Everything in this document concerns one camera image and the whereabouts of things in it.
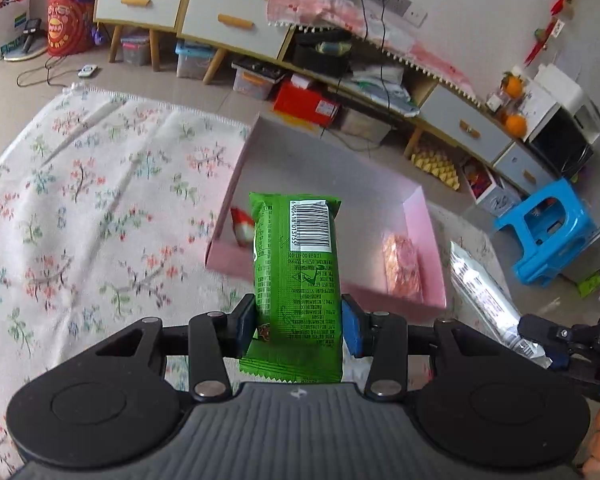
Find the silver white snack packet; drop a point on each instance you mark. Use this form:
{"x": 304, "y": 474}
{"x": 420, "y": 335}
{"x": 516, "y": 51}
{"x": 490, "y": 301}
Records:
{"x": 496, "y": 316}

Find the lower orange fruit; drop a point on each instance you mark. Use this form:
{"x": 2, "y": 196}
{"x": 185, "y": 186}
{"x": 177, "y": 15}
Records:
{"x": 516, "y": 126}

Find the red gift bag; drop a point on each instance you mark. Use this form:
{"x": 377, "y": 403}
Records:
{"x": 69, "y": 27}

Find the blue plastic stool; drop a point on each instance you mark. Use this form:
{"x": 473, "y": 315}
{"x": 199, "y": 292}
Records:
{"x": 552, "y": 227}

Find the wooden tv cabinet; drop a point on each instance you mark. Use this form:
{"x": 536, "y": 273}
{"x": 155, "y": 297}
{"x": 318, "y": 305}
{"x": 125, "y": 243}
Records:
{"x": 349, "y": 66}

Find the upper orange fruit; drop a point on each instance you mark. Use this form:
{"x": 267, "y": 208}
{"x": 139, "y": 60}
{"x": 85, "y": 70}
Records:
{"x": 512, "y": 85}

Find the pink wrapped snack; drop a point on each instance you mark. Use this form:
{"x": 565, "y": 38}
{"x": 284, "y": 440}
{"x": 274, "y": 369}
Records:
{"x": 402, "y": 268}

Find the red white snack packet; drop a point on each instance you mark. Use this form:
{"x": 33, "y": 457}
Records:
{"x": 243, "y": 227}

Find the red cardboard box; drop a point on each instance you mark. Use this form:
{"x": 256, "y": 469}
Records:
{"x": 306, "y": 104}

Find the orange fruit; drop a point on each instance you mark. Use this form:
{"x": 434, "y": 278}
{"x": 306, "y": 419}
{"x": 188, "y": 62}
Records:
{"x": 516, "y": 126}
{"x": 512, "y": 85}

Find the green snack packet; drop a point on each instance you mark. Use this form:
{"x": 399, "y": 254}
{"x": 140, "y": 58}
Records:
{"x": 296, "y": 282}

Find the yellow egg tray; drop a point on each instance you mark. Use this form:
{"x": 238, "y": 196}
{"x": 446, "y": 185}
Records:
{"x": 433, "y": 160}

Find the pink floral cabinet cloth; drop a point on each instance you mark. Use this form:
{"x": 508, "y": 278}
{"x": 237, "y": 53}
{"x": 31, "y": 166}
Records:
{"x": 373, "y": 27}

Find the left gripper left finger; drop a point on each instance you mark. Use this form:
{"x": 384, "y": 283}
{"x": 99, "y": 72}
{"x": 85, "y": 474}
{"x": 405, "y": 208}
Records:
{"x": 213, "y": 337}

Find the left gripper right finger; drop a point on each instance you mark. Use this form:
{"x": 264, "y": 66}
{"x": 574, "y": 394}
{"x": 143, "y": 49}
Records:
{"x": 381, "y": 336}

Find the floral white tablecloth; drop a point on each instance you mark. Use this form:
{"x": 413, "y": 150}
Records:
{"x": 113, "y": 208}

